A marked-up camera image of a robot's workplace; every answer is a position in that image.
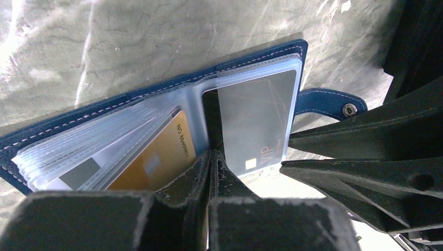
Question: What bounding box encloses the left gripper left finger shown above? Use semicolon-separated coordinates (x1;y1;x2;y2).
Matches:
1;150;211;250

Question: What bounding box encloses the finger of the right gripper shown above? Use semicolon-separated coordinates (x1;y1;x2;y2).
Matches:
289;78;442;160
280;158;442;233

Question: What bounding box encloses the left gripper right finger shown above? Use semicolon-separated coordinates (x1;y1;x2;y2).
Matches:
208;150;359;250

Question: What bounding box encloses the orange credit card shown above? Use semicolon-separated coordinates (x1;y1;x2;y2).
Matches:
107;110;196;191

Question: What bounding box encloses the black VIP credit card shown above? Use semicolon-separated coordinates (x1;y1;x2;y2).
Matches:
202;70;298;176

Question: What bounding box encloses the grey credit card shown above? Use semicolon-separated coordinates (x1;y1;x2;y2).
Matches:
59;158;100;190

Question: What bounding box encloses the blue card holder wallet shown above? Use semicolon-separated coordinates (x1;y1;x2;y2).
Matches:
1;39;368;195

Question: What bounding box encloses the black card storage box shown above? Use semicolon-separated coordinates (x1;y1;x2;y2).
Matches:
383;1;442;104

